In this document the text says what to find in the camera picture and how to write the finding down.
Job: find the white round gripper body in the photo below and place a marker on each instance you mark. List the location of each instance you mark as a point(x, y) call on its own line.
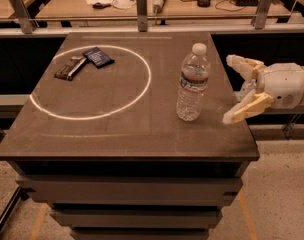
point(282, 85)

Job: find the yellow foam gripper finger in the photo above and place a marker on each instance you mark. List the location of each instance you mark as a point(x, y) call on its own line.
point(251, 105)
point(246, 67)

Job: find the clear plastic water bottle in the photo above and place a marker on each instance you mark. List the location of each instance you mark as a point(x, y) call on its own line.
point(193, 81)

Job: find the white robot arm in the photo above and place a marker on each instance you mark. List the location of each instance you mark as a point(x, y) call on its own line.
point(279, 86)

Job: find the left sanitizer pump bottle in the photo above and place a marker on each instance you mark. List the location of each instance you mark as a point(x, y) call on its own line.
point(246, 88)

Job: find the black round cup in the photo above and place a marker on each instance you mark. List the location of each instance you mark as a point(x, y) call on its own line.
point(203, 3)

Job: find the white power tool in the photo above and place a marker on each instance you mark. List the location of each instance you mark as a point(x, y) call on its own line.
point(158, 6)

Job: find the white face mask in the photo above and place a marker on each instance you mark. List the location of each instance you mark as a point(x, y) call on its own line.
point(123, 4)

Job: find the dark blue packet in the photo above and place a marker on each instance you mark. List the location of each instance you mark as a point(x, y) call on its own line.
point(97, 57)

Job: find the black rectangular bar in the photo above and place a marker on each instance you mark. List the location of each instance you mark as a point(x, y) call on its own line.
point(70, 68)

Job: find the grey stacked table base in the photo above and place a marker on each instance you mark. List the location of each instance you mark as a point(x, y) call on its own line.
point(133, 199)

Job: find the right metal bracket post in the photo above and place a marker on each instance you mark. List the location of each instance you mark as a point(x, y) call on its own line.
point(259, 20)

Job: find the metal bracket post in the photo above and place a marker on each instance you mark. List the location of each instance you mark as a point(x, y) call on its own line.
point(26, 23)
point(142, 21)
point(259, 20)

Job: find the middle metal bracket post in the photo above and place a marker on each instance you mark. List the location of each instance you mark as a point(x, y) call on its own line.
point(142, 21)

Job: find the left metal bracket post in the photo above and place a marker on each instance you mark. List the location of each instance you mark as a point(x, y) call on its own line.
point(26, 23)

